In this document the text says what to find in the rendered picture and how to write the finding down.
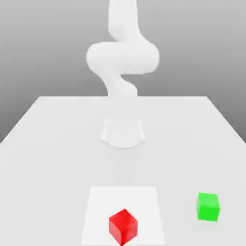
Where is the small green cube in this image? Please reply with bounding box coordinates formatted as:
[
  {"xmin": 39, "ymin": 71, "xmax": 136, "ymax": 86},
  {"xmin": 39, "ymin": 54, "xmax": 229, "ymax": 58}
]
[{"xmin": 196, "ymin": 192, "xmax": 220, "ymax": 222}]

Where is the small red cube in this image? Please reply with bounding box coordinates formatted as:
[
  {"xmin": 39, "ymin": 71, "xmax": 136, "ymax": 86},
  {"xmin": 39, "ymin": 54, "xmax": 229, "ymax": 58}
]
[{"xmin": 108, "ymin": 208, "xmax": 139, "ymax": 246}]

